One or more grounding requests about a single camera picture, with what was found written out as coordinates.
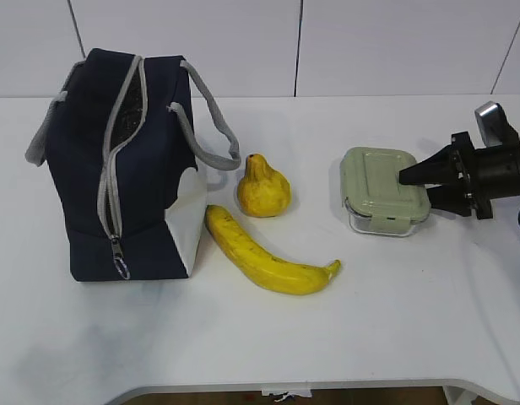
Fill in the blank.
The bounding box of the navy blue lunch bag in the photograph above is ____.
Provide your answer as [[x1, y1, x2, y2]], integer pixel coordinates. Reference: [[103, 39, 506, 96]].
[[25, 48, 241, 282]]

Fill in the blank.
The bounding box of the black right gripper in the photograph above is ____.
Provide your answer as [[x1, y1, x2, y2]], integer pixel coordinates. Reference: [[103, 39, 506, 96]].
[[398, 131, 520, 219]]

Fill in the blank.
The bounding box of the yellow pear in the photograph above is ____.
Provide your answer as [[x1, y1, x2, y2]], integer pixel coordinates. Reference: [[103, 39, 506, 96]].
[[236, 154, 292, 218]]

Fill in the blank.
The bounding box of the green lid glass container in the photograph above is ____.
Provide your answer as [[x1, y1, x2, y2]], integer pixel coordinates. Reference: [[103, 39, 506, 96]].
[[339, 147, 431, 237]]

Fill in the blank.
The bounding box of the yellow banana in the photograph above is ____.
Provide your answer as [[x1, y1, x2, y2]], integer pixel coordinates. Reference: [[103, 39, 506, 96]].
[[204, 205, 341, 295]]

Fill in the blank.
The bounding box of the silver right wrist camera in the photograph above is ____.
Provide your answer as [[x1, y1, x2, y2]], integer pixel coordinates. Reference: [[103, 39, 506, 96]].
[[474, 101, 520, 148]]

